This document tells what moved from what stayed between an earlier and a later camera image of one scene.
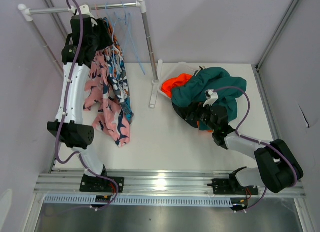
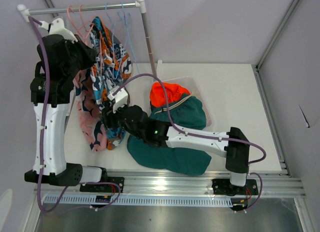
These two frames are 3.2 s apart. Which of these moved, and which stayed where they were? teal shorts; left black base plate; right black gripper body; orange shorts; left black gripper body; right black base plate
Moved: orange shorts; teal shorts; right black gripper body; left black gripper body
Stayed: left black base plate; right black base plate
